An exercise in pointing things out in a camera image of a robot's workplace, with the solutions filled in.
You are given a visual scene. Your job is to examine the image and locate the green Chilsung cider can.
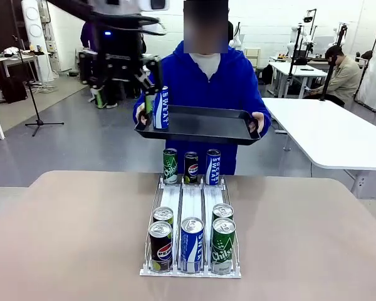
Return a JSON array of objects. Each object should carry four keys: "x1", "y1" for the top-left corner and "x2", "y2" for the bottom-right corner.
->
[
  {"x1": 210, "y1": 217, "x2": 237, "y2": 275},
  {"x1": 212, "y1": 203, "x2": 234, "y2": 222},
  {"x1": 162, "y1": 148, "x2": 179, "y2": 185}
]

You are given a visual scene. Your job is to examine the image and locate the white floor cables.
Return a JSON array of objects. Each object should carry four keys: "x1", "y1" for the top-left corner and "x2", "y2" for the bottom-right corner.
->
[{"x1": 29, "y1": 82, "x2": 59, "y2": 95}]

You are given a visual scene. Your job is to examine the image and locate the cluttered white table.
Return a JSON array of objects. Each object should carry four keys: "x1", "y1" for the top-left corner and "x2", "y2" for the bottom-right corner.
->
[{"x1": 0, "y1": 53, "x2": 41, "y2": 102}]

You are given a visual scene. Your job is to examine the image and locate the white tower air conditioner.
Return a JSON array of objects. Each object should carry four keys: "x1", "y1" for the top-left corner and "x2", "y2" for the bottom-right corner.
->
[{"x1": 21, "y1": 0, "x2": 60, "y2": 83}]

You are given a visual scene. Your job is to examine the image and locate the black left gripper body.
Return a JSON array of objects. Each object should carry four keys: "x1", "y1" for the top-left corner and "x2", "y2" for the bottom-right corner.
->
[{"x1": 92, "y1": 17, "x2": 147, "y2": 87}]

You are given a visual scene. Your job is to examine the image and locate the white office desk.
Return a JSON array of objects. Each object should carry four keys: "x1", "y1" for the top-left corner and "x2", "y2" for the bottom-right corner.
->
[{"x1": 268, "y1": 61, "x2": 328, "y2": 98}]

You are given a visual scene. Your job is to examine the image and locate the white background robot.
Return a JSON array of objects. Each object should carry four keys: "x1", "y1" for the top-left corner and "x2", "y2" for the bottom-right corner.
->
[
  {"x1": 286, "y1": 24, "x2": 315, "y2": 59},
  {"x1": 232, "y1": 21, "x2": 243, "y2": 50}
]

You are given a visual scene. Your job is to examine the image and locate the person's left forearm blue sleeve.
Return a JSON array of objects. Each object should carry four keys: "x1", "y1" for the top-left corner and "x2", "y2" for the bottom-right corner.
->
[{"x1": 258, "y1": 100, "x2": 273, "y2": 139}]

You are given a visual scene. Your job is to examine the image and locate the black microphone stand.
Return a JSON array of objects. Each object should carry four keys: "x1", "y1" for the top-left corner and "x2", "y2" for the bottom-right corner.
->
[{"x1": 11, "y1": 34, "x2": 65, "y2": 137}]

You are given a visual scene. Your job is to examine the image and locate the person in blue hoodie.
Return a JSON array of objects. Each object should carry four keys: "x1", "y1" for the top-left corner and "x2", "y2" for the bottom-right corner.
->
[{"x1": 132, "y1": 0, "x2": 272, "y2": 176}]

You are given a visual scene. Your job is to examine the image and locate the seated person in beige jacket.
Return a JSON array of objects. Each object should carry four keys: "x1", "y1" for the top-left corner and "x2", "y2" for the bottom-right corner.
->
[{"x1": 303, "y1": 45, "x2": 362, "y2": 108}]

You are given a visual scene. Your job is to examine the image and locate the person's right hand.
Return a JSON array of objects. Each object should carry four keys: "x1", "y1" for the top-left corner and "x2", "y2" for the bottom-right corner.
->
[{"x1": 136, "y1": 103, "x2": 147, "y2": 126}]

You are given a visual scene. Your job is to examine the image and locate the black bag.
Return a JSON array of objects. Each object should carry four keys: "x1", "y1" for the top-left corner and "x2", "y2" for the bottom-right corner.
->
[{"x1": 1, "y1": 77, "x2": 28, "y2": 105}]

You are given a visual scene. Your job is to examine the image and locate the large white table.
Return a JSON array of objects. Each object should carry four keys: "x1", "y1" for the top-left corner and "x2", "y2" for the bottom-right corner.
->
[{"x1": 261, "y1": 97, "x2": 376, "y2": 199}]

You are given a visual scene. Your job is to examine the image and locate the person's left hand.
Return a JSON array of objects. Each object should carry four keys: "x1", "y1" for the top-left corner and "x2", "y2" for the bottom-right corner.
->
[{"x1": 250, "y1": 112, "x2": 266, "y2": 134}]

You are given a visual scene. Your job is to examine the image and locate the black serving tray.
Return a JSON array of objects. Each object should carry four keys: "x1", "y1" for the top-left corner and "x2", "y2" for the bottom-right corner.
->
[{"x1": 133, "y1": 105, "x2": 262, "y2": 147}]

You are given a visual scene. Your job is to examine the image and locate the grey wall electrical panel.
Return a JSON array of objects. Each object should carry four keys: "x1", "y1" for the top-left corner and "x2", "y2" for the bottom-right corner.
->
[{"x1": 39, "y1": 0, "x2": 59, "y2": 54}]

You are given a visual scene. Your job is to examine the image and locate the black Pepsi can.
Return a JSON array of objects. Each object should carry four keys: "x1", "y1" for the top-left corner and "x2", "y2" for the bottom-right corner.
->
[
  {"x1": 152, "y1": 206, "x2": 174, "y2": 233},
  {"x1": 184, "y1": 151, "x2": 199, "y2": 185},
  {"x1": 148, "y1": 221, "x2": 174, "y2": 273}
]

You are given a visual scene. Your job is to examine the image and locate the white wire can rack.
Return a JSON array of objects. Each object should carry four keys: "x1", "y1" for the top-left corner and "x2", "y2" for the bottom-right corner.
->
[{"x1": 139, "y1": 172, "x2": 243, "y2": 280}]

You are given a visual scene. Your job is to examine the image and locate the person in purple hoodie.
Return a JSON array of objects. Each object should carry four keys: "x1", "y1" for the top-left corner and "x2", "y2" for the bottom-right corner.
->
[{"x1": 80, "y1": 20, "x2": 98, "y2": 53}]

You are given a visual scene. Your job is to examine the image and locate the white cabinet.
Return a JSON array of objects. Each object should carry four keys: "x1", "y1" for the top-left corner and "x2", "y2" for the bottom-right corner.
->
[{"x1": 244, "y1": 47, "x2": 262, "y2": 68}]

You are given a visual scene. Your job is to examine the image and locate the blue Pocari Sweat can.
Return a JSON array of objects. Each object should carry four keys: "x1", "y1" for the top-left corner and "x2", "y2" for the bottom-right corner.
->
[
  {"x1": 206, "y1": 149, "x2": 222, "y2": 186},
  {"x1": 152, "y1": 85, "x2": 170, "y2": 130},
  {"x1": 180, "y1": 216, "x2": 205, "y2": 273}
]

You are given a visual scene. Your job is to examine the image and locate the black tripod stand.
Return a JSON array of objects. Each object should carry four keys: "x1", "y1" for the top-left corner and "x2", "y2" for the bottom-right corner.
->
[
  {"x1": 289, "y1": 21, "x2": 305, "y2": 97},
  {"x1": 319, "y1": 23, "x2": 348, "y2": 102}
]

